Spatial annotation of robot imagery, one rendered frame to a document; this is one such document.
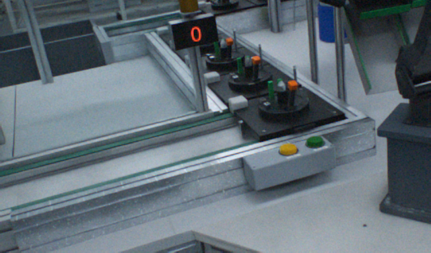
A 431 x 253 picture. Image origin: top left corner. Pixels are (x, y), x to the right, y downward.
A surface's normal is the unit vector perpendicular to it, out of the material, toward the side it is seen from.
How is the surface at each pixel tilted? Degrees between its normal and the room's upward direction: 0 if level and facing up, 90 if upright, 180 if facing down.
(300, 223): 0
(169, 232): 0
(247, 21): 90
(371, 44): 45
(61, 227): 90
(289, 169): 90
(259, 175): 90
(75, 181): 0
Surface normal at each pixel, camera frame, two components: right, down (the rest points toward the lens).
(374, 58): 0.00, -0.37
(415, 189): -0.56, 0.40
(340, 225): -0.14, -0.91
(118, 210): 0.31, 0.34
